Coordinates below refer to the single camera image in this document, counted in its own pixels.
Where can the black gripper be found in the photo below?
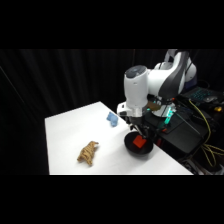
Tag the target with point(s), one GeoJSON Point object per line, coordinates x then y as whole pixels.
{"type": "Point", "coordinates": [136, 120]}

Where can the red cube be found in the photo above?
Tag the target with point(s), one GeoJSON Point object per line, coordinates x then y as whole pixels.
{"type": "Point", "coordinates": [138, 142]}

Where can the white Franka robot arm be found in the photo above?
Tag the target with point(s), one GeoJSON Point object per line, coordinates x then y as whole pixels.
{"type": "Point", "coordinates": [136, 86]}

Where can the black bowl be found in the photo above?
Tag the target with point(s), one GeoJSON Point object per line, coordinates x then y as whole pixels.
{"type": "Point", "coordinates": [140, 150]}

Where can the light blue toy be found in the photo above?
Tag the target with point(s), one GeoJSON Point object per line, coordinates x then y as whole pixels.
{"type": "Point", "coordinates": [112, 119]}

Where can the black robot stand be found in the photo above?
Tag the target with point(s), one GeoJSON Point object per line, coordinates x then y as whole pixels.
{"type": "Point", "coordinates": [181, 131]}

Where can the striped tiger plush toy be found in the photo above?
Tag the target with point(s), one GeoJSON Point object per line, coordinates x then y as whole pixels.
{"type": "Point", "coordinates": [88, 153]}

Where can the laptop with lit keyboard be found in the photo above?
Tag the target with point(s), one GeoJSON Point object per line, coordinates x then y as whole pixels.
{"type": "Point", "coordinates": [201, 94]}

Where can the black curtain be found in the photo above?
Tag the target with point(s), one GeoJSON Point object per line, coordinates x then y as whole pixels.
{"type": "Point", "coordinates": [50, 80]}

